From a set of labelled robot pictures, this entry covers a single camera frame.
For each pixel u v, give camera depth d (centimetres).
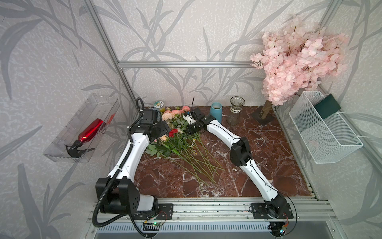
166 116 99
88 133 63
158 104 112
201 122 78
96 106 79
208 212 75
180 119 101
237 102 99
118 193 40
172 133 94
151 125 60
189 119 91
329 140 63
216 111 93
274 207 63
